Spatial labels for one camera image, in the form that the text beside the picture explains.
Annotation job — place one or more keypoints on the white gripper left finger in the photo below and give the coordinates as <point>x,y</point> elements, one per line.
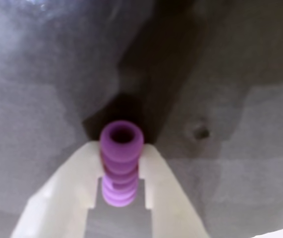
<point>64,188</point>

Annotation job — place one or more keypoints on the purple ribbed pen grip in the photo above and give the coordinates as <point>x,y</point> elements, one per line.
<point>121,161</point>

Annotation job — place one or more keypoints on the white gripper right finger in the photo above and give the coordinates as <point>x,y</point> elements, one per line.
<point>166,198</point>

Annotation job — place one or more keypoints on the dark grey table mat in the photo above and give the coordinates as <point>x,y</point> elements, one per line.
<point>32,99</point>

